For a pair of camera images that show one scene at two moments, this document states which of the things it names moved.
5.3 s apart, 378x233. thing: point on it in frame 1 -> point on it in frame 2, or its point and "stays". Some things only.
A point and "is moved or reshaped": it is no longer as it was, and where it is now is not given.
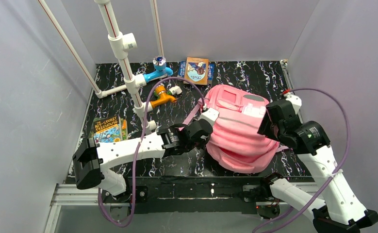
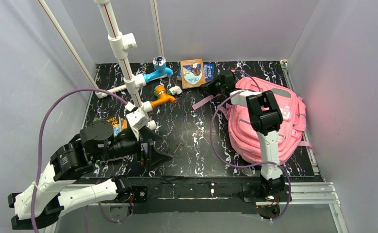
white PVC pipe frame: (132, 82) stays
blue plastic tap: (160, 70) stays
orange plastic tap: (163, 99) stays
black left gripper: (203, 129) -> (146, 153)
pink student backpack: (235, 145) is moved or reshaped
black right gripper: (269, 119) -> (217, 86)
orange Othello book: (196, 70) is moved or reshaped
